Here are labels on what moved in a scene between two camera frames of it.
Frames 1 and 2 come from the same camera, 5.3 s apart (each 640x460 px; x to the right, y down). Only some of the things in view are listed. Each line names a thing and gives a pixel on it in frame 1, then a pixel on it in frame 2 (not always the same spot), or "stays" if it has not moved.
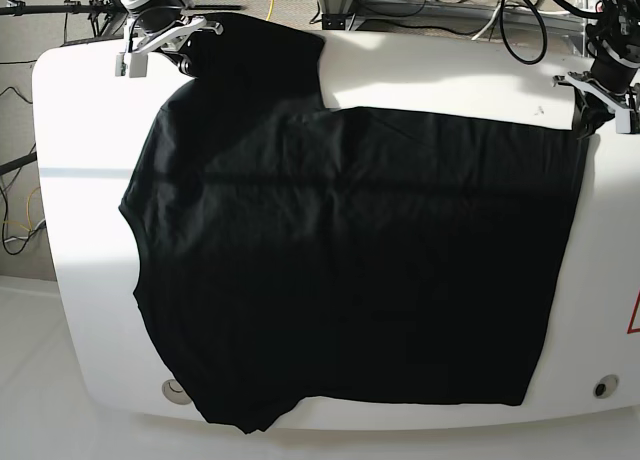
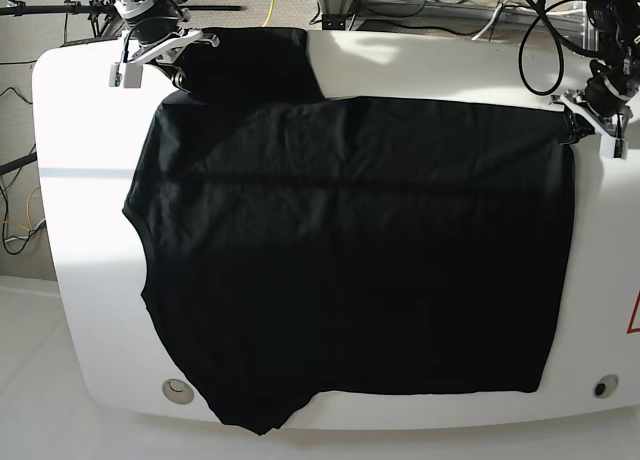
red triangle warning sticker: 631,329 stays
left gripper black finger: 185,65 to 179,78
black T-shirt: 296,255 stays
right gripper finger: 592,110 to 578,127
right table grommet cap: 606,386 stays
